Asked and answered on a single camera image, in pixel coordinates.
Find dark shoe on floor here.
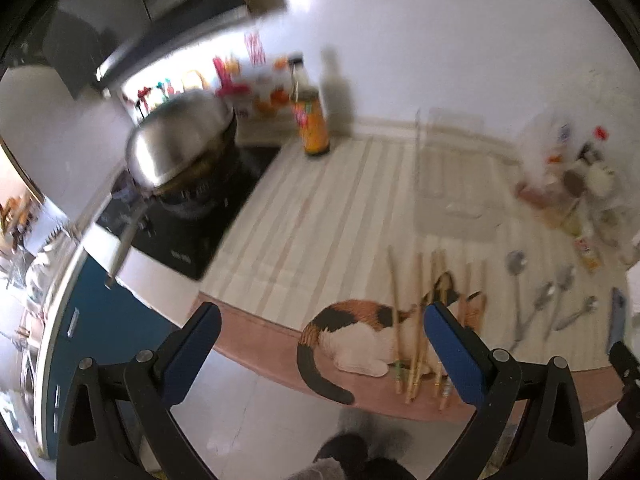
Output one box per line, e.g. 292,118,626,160
312,432,414,480

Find clear plastic organizer tray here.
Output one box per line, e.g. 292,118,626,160
413,108,504,243

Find steel wok with handle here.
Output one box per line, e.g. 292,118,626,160
105,89,236,288

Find blue smartphone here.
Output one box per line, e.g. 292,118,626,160
605,287,627,354

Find small steel spoon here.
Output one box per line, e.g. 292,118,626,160
554,296,599,332

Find striped cat placemat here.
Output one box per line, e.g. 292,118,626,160
198,139,627,418

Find black induction cooktop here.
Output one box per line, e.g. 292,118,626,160
95,144,282,283

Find orange sauce bottle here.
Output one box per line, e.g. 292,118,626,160
291,88,331,156

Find blue cabinet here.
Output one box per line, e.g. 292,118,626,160
42,254,177,460

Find large steel spoon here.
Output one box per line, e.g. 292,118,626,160
506,250,527,351

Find wooden chopstick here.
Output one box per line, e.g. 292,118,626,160
410,250,438,401
405,252,424,404

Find slim steel spoon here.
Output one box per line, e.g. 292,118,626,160
544,264,576,341

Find colorful seasoning boxes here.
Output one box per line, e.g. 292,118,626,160
212,32,292,120

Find medium steel spoon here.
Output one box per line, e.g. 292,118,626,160
515,282,555,344

